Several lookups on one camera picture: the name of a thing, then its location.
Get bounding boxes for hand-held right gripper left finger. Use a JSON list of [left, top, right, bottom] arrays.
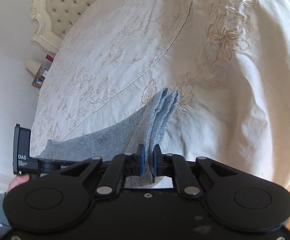
[[59, 144, 146, 198]]

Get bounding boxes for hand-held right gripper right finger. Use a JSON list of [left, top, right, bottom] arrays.
[[152, 144, 238, 198]]

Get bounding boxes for grey speckled pants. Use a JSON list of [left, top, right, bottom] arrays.
[[38, 87, 180, 189]]

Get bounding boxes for person's left hand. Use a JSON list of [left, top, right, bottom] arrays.
[[6, 174, 31, 196]]

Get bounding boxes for small cream table lamp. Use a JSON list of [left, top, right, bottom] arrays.
[[26, 59, 41, 76]]

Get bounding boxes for cream embroidered bedspread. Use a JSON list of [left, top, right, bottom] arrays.
[[29, 0, 290, 191]]

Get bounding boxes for cream tufted headboard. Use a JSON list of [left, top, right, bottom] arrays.
[[30, 0, 122, 53]]

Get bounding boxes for wooden photo frame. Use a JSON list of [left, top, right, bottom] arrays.
[[31, 76, 45, 88]]

